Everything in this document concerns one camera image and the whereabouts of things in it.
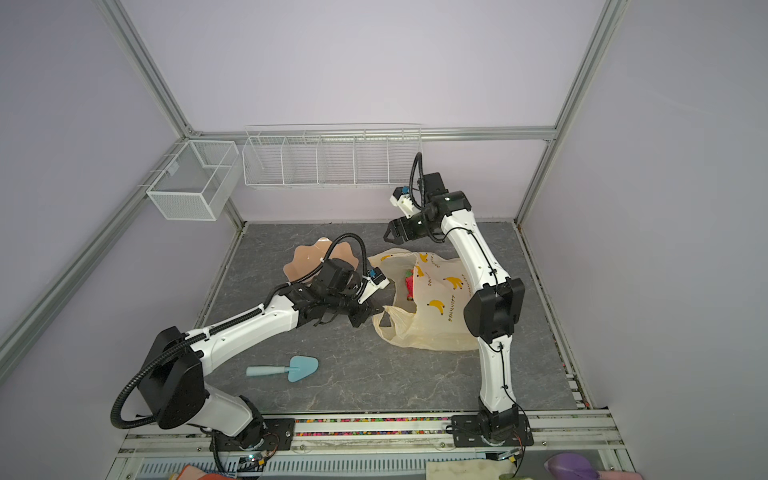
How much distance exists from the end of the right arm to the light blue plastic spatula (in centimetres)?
42

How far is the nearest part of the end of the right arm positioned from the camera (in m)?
0.63

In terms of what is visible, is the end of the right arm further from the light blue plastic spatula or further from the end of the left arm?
the light blue plastic spatula

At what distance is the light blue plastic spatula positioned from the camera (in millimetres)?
837
